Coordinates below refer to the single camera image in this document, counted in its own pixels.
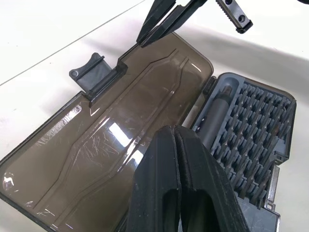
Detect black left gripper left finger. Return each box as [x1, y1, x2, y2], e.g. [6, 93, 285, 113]
[126, 125, 181, 232]

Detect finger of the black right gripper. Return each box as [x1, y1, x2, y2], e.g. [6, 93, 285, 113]
[215, 0, 253, 34]
[136, 0, 208, 48]

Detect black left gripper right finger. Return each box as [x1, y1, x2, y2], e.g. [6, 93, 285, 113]
[174, 125, 251, 232]

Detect grey screwdriver bit case base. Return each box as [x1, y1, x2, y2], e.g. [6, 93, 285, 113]
[190, 72, 297, 232]

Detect smoky transparent case lid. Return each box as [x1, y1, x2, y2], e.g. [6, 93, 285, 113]
[0, 32, 214, 232]

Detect grey screwdriver handle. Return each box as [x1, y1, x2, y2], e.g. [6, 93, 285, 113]
[200, 84, 234, 146]

